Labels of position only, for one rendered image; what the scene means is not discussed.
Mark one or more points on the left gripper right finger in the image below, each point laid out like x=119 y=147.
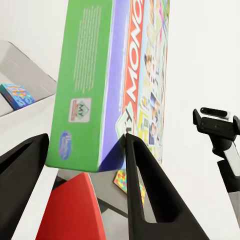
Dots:
x=174 y=220

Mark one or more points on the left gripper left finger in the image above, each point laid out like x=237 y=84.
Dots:
x=20 y=169

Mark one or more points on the jigsaw puzzle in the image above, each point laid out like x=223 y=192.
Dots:
x=121 y=181

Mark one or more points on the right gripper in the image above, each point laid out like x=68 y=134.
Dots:
x=220 y=132

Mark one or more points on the toy box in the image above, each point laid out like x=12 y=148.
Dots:
x=18 y=69

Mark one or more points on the board game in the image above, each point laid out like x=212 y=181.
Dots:
x=111 y=81
x=17 y=95

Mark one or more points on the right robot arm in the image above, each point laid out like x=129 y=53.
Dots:
x=222 y=134

